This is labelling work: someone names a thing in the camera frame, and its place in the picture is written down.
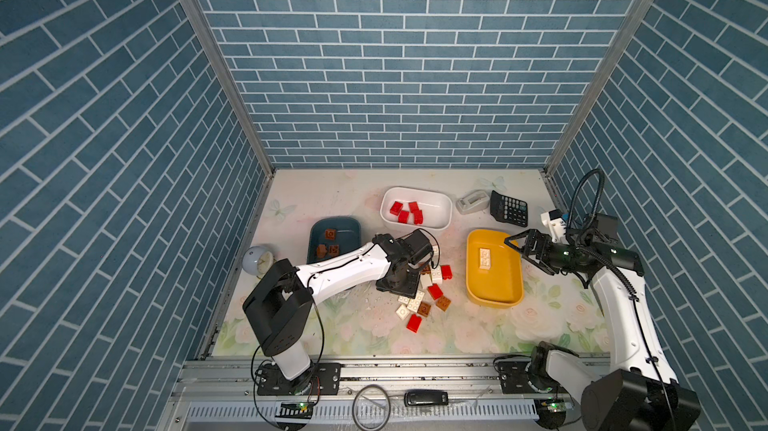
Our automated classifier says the red lego brick pair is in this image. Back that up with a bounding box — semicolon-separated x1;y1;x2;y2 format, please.
408;201;424;225

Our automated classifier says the cream long lego brick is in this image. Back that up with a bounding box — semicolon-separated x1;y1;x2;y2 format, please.
479;248;491;270

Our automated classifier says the cream lego plate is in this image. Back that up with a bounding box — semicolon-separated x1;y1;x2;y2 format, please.
398;291;425;313

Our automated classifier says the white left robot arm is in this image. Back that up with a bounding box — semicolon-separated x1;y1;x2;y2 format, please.
242;228;440;381

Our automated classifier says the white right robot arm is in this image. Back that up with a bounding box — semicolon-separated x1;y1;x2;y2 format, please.
504;213;701;430

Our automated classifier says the black desk calculator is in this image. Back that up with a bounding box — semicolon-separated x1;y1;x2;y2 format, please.
489;190;528;228

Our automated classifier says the white rounded lego brick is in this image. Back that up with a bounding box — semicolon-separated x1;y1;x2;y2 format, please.
429;268;443;285

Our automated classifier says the white plastic bin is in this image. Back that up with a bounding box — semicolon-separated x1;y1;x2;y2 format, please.
379;186;453;235

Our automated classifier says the yellow plastic bin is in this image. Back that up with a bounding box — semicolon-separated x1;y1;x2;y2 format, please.
465;229;524;309

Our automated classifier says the brown lego brick low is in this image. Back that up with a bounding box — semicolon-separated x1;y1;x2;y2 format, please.
417;302;431;317

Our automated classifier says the brown lego brick right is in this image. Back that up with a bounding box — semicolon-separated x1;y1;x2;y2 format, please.
435;296;451;311

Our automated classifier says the grey tape dispenser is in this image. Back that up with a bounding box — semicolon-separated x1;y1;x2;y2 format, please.
456;189;491;215

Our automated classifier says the red lego brick front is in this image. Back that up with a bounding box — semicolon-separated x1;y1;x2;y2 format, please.
406;314;423;333

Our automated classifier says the dark teal plastic bin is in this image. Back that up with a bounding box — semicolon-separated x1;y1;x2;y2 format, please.
307;216;362;264

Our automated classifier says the small round alarm clock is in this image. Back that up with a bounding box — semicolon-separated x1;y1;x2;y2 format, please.
241;245;275;278

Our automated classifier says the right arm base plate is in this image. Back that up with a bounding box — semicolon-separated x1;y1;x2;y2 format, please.
492;355;539;395

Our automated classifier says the black remote on rail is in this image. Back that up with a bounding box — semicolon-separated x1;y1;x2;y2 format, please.
404;389;449;407

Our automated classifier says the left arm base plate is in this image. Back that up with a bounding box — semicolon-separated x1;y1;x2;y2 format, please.
255;361;342;396

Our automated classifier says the coiled grey cable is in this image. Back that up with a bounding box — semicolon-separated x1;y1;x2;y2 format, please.
351;384;392;431

